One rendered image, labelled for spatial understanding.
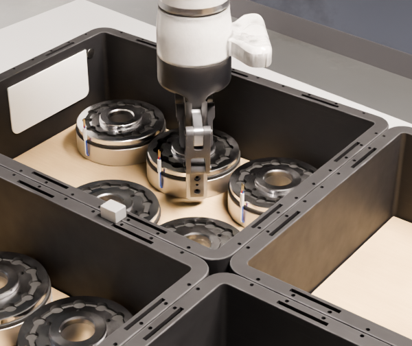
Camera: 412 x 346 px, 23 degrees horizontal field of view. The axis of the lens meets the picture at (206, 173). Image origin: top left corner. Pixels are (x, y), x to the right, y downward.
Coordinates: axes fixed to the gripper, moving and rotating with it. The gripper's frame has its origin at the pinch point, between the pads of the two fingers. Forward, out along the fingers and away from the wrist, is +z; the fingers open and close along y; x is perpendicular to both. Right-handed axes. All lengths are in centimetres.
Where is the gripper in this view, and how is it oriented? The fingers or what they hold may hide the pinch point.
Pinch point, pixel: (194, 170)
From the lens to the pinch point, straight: 107.5
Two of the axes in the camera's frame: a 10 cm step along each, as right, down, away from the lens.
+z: 0.0, 8.5, 5.3
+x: 10.0, -0.4, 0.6
